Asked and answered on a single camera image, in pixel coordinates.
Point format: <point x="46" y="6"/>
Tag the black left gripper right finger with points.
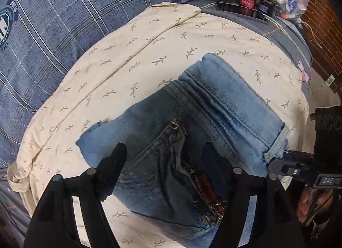
<point x="275" y="223"/>

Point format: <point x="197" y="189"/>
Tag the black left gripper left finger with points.
<point x="53" y="223"/>

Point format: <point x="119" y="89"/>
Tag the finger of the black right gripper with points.
<point x="278" y="166"/>

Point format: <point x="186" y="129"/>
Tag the blue denim jeans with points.
<point x="182" y="141"/>

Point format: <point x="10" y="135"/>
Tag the grey patterned bedsheet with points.
<point x="279" y="32"/>

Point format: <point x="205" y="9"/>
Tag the dark blue small jar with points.
<point x="266" y="7"/>

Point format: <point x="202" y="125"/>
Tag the red small box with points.
<point x="248" y="6"/>

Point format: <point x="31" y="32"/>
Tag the cream leaf-print cloth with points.
<point x="124" y="68"/>

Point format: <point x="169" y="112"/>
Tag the blue plaid pillow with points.
<point x="40" y="42"/>

